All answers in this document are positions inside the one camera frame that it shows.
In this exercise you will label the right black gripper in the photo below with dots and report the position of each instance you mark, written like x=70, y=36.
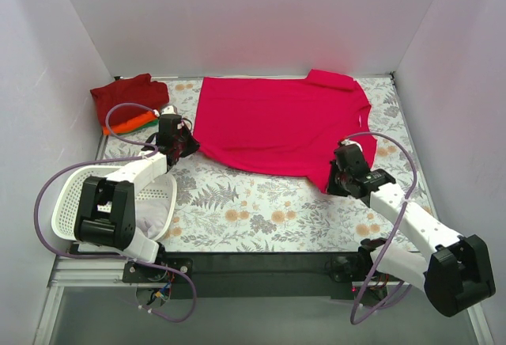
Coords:
x=336, y=181

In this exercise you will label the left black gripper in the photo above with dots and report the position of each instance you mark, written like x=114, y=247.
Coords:
x=183, y=144

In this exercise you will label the pink t shirt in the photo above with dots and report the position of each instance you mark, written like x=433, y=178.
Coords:
x=282, y=127

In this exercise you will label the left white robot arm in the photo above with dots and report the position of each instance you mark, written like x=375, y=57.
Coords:
x=106, y=212

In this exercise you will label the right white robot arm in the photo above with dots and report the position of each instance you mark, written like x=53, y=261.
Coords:
x=427, y=238

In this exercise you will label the green folded shirt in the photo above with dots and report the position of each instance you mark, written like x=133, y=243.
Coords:
x=147, y=119

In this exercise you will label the orange folded shirt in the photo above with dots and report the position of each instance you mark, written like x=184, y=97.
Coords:
x=123, y=121

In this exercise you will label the white plastic laundry basket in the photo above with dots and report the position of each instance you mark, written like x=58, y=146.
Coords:
x=63, y=218

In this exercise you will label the dark red folded shirt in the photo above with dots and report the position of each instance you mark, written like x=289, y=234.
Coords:
x=140, y=89

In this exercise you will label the white garment in basket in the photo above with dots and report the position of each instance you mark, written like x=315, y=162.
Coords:
x=151, y=216

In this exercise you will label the floral tablecloth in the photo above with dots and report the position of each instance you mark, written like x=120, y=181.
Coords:
x=219, y=209

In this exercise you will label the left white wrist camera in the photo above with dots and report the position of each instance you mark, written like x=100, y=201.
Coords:
x=169, y=110

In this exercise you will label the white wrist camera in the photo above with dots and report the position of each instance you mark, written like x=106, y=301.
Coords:
x=169, y=110
x=350, y=142

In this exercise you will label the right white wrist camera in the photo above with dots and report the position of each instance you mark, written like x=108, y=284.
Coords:
x=350, y=142

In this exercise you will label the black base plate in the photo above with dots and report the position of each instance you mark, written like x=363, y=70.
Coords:
x=270, y=274

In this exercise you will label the aluminium frame rail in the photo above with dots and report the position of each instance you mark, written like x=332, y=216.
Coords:
x=85, y=269

